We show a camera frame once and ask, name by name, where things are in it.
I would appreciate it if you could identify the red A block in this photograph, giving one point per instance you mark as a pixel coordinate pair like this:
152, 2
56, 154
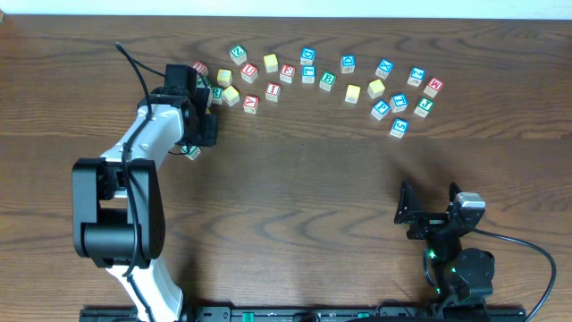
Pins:
250, 104

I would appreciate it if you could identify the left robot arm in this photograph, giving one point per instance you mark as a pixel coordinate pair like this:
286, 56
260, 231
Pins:
117, 208

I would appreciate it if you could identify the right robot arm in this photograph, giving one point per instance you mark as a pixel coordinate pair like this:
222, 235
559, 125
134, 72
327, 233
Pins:
461, 276

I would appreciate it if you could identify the blue X block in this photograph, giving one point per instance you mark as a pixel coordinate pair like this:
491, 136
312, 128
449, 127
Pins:
384, 69

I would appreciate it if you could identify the red u block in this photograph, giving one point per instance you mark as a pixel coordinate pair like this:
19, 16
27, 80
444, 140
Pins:
201, 67
249, 73

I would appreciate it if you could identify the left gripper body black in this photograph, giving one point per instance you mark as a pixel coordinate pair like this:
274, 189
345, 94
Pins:
207, 123

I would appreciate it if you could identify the green J block right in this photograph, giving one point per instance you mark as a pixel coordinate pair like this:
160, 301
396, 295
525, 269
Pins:
424, 107

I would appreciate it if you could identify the blue Z block right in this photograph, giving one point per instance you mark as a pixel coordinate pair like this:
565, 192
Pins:
416, 76

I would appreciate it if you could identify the blue D block upper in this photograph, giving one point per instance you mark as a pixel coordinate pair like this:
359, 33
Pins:
307, 56

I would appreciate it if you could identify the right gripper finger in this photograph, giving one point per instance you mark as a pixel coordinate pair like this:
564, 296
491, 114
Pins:
408, 206
454, 191

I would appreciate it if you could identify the blue P block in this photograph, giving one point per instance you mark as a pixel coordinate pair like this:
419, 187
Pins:
380, 110

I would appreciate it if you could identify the red I block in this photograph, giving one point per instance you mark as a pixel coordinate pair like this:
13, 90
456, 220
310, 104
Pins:
273, 91

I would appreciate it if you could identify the blue S block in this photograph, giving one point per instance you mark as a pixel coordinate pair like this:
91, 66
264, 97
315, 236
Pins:
399, 128

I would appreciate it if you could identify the green 4 block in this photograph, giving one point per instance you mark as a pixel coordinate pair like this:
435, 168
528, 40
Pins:
194, 153

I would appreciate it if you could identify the blue L block centre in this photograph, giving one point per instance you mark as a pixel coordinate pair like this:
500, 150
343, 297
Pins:
308, 74

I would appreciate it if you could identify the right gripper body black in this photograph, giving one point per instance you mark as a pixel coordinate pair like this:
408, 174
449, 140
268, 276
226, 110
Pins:
433, 224

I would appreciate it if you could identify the blue D block right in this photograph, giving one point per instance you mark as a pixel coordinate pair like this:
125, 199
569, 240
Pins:
348, 63

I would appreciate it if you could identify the yellow O block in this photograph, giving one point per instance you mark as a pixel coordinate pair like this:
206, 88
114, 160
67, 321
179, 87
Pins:
271, 63

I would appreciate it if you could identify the red M block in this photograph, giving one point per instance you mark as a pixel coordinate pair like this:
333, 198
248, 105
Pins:
433, 87

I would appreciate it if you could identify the red E block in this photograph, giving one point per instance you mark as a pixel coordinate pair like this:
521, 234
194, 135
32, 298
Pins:
287, 73

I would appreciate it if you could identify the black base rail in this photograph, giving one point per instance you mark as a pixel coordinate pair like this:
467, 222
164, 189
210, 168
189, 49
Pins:
386, 313

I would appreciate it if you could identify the yellow block beside R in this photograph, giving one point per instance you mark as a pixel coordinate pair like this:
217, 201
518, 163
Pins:
231, 96

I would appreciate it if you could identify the green Z block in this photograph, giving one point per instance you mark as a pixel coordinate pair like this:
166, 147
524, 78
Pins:
238, 54

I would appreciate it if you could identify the green B block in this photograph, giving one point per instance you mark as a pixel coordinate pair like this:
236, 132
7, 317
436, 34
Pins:
327, 81

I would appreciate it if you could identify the yellow block upper left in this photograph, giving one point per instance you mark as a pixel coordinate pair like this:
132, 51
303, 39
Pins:
224, 78

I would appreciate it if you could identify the blue E block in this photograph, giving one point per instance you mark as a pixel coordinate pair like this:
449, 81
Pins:
398, 103

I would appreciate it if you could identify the green R block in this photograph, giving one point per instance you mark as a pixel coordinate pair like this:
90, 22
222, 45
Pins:
217, 95

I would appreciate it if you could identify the blue d block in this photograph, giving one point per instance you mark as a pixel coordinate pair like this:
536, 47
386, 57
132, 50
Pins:
348, 63
307, 56

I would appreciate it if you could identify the yellow block centre right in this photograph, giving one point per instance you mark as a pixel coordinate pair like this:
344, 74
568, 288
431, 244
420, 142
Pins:
352, 94

